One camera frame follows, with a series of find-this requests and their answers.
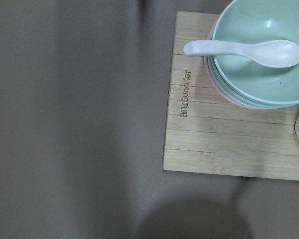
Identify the bamboo cutting board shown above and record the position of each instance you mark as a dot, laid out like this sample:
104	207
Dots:
205	133

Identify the white ceramic spoon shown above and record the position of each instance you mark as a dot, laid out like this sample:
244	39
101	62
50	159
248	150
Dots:
274	54

